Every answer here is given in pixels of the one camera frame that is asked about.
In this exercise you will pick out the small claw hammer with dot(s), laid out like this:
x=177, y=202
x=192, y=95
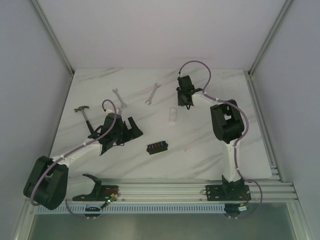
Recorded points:
x=82, y=110

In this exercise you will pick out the aluminium frame rail right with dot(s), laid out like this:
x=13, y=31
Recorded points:
x=271, y=35

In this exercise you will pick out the silver open-end wrench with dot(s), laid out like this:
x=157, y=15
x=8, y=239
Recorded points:
x=149, y=100
x=122, y=103

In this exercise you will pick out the aluminium frame post left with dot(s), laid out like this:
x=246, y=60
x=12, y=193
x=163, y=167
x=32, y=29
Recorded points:
x=52, y=36

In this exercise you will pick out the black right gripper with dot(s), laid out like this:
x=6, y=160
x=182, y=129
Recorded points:
x=180, y=103

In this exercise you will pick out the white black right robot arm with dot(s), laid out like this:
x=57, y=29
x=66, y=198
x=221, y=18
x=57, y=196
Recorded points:
x=228, y=127

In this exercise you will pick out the black fuse box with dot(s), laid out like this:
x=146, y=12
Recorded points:
x=157, y=147

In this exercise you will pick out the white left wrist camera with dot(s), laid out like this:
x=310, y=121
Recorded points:
x=111, y=111

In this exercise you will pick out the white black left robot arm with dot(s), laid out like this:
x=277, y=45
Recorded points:
x=53, y=179

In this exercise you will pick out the slotted grey cable duct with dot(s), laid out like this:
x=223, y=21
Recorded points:
x=130, y=208

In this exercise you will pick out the silver open-end wrench left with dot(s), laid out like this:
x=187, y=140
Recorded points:
x=122, y=103

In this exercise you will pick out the silver open-end wrench right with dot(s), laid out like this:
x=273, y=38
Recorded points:
x=149, y=100

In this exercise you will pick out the clear fuse box cover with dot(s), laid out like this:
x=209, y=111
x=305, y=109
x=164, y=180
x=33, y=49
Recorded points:
x=172, y=119

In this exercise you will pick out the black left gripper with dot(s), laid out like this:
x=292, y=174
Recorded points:
x=125, y=131

